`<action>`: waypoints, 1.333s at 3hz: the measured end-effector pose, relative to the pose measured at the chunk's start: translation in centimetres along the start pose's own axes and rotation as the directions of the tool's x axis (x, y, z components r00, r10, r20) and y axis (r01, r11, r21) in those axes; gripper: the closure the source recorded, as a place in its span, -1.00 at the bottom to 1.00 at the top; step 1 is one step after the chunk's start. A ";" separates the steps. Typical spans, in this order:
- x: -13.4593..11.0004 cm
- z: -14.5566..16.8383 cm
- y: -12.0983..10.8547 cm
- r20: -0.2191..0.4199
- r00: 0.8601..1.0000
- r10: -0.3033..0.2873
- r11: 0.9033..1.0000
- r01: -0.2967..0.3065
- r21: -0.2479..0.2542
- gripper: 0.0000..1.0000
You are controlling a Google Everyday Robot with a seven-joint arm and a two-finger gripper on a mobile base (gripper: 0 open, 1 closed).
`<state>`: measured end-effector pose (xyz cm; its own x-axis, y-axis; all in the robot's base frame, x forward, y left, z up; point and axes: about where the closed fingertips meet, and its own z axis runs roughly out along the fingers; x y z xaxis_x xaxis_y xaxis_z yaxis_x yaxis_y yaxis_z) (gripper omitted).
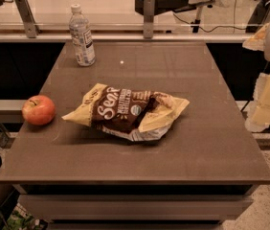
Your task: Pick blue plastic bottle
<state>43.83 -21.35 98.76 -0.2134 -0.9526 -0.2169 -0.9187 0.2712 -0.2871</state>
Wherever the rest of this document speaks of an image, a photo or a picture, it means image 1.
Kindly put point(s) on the red apple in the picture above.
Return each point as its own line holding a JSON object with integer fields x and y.
{"x": 39, "y": 110}

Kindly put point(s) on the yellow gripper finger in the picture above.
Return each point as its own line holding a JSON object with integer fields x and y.
{"x": 258, "y": 117}
{"x": 256, "y": 41}

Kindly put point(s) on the middle metal rail bracket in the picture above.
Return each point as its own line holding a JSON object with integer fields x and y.
{"x": 149, "y": 7}

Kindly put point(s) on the green patterned bag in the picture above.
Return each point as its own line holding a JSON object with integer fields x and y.
{"x": 21, "y": 219}

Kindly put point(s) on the brown yellow chip bag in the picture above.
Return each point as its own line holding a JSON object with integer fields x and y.
{"x": 133, "y": 115}

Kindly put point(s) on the left metal rail bracket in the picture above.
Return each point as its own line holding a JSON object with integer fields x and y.
{"x": 30, "y": 26}

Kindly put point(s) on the clear plastic water bottle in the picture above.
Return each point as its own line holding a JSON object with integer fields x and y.
{"x": 81, "y": 37}

